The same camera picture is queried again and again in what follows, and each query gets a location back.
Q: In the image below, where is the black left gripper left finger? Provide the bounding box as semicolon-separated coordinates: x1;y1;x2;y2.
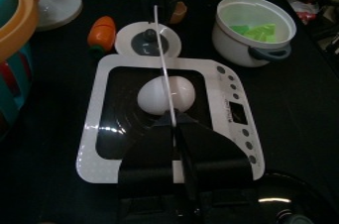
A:
116;112;178;190

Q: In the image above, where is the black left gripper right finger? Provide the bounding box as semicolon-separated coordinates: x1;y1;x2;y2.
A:
175;114;260;188

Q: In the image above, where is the white toy egg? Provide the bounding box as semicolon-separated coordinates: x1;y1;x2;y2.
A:
136;75;198;117

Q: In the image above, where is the brown toy eggshell half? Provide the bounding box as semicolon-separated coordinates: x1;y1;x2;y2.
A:
170;0;188;25

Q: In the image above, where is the white toy induction cooker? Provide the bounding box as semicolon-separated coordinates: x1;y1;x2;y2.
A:
76;53;267;184

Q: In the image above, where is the white pot lid grey knob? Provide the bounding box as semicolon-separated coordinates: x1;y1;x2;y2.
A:
112;21;183;57

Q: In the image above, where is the orange toy carrot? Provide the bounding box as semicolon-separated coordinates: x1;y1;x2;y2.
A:
85;15;117;57

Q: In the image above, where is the green toy vegetable piece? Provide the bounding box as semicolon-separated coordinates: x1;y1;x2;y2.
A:
244;23;278;44
230;24;251;36

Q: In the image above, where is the teal basket orange rim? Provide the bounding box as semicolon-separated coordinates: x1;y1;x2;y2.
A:
0;0;44;137

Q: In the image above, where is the red white packet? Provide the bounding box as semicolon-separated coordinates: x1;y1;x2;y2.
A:
290;0;320;25

